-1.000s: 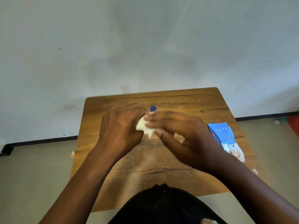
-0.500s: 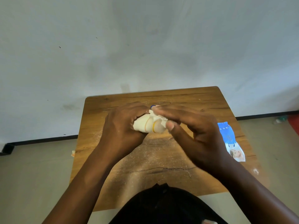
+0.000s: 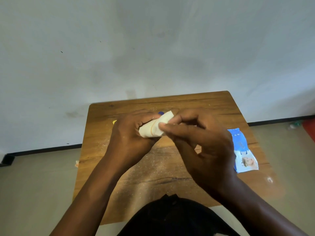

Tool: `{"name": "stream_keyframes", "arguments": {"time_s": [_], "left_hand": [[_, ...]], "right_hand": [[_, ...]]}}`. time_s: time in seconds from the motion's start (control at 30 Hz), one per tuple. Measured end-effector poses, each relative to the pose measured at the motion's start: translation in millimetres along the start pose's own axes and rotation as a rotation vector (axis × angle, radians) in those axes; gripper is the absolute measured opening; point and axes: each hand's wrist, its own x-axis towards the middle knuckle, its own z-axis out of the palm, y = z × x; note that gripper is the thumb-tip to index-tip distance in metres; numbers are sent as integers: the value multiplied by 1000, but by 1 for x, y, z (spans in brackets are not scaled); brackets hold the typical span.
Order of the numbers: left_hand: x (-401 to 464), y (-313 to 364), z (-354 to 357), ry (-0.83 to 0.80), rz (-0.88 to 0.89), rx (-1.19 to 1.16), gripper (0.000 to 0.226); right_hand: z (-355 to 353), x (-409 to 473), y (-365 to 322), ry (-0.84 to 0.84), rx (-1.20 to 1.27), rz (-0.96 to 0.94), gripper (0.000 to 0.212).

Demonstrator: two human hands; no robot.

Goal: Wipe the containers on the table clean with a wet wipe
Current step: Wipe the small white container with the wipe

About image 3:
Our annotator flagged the person's left hand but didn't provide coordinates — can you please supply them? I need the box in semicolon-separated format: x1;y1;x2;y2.
106;110;163;169

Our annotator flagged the person's right hand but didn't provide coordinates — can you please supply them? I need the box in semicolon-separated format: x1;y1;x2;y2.
158;108;238;194

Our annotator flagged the white bottle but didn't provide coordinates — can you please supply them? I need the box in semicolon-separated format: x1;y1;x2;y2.
138;118;165;138

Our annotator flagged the blue wet wipes pack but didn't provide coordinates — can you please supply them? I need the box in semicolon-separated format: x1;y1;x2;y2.
227;128;259;173

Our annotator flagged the person's left forearm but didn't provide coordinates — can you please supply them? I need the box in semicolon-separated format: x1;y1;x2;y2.
49;159;123;236

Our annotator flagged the person's black clothing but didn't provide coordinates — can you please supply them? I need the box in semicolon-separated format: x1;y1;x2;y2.
117;194;241;236

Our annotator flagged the wooden table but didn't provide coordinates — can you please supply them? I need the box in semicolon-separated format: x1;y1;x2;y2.
73;90;286;225

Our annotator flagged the green white floor litter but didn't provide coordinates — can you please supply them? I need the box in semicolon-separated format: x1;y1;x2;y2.
288;120;303;130

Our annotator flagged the red floor object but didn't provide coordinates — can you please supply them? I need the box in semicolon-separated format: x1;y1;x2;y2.
302;119;315;143

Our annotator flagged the black floor block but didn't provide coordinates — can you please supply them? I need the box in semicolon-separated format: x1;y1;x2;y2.
0;154;15;167

